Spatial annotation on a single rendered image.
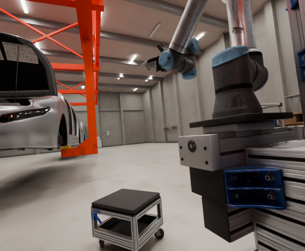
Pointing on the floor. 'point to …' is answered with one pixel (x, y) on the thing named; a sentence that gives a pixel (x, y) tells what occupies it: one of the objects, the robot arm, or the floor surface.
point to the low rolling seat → (127, 218)
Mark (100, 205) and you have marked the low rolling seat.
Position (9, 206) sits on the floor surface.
